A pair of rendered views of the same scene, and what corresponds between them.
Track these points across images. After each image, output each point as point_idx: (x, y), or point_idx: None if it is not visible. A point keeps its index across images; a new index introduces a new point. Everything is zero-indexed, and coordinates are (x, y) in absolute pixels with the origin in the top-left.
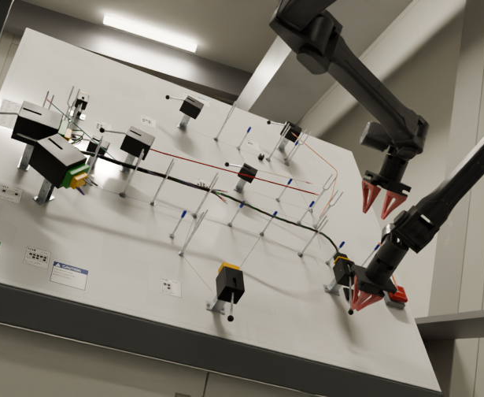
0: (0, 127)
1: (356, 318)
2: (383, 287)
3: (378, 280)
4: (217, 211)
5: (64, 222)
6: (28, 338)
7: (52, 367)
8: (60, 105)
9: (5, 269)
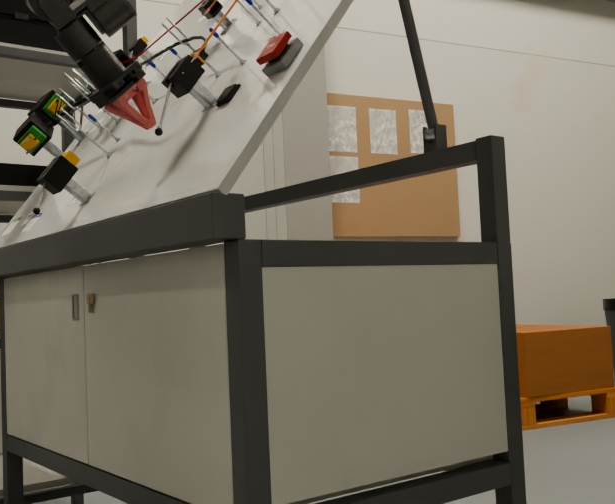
0: (95, 115)
1: (206, 129)
2: (101, 89)
3: (95, 85)
4: None
5: None
6: (24, 281)
7: (32, 298)
8: None
9: (9, 236)
